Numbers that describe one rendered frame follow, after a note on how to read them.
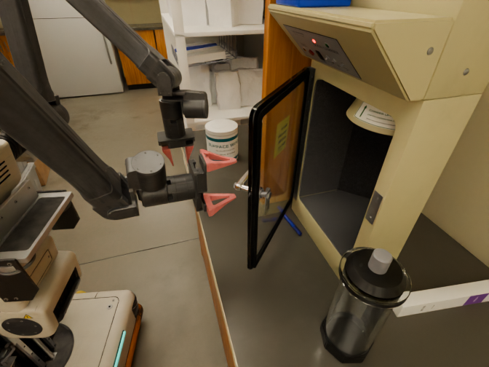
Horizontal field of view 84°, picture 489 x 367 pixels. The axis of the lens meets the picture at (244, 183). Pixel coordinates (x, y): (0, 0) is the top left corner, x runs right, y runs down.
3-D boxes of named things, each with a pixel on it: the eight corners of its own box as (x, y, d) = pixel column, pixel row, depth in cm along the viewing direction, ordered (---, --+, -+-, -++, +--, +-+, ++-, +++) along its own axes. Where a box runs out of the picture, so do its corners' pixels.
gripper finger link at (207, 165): (241, 158, 56) (196, 164, 53) (240, 187, 60) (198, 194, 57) (231, 144, 61) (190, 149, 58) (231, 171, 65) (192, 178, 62)
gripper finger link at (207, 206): (240, 186, 60) (198, 194, 57) (239, 211, 64) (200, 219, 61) (231, 171, 65) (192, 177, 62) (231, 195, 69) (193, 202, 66)
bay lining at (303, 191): (365, 182, 89) (402, 68, 68) (430, 239, 69) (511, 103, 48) (297, 196, 83) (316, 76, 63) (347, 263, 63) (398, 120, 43)
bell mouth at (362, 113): (394, 100, 65) (402, 76, 62) (461, 130, 52) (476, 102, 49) (330, 108, 61) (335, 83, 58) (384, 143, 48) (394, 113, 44)
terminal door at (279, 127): (292, 199, 86) (310, 65, 62) (249, 273, 64) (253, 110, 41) (289, 199, 86) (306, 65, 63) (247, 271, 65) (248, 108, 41)
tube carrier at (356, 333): (362, 309, 61) (393, 246, 48) (382, 364, 52) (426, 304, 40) (314, 310, 61) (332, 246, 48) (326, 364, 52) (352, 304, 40)
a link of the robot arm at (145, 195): (137, 191, 60) (140, 213, 57) (132, 172, 54) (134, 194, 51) (169, 186, 62) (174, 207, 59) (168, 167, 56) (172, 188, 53)
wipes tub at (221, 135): (233, 148, 124) (233, 116, 115) (241, 162, 113) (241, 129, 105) (205, 152, 120) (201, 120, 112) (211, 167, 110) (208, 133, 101)
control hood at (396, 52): (311, 54, 63) (318, 2, 57) (424, 101, 38) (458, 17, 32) (265, 57, 60) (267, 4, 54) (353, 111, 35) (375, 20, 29)
